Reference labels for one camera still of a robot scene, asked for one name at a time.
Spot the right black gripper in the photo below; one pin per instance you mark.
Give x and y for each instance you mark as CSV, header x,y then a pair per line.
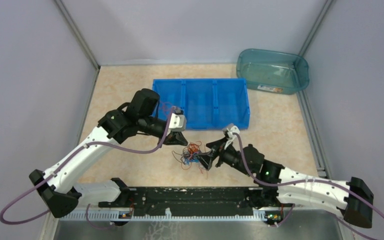
x,y
206,158

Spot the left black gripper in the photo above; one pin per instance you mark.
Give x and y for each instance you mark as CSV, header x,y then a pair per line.
x,y
173,138

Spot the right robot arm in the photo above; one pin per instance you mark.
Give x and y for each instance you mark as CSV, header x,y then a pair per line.
x,y
346,199

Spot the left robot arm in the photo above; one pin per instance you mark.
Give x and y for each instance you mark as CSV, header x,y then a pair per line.
x,y
58,185

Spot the blue three-compartment bin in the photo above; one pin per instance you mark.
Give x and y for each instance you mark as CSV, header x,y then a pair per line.
x,y
208,103

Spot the teal transparent plastic tub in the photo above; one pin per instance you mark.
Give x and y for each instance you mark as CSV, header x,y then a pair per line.
x,y
273,71

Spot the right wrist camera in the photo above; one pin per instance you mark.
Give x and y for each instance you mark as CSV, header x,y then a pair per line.
x,y
230,132

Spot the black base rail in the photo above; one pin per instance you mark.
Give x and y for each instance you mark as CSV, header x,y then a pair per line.
x,y
198,201

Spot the white toothed cable strip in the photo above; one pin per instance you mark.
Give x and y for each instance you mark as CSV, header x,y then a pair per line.
x,y
115,216

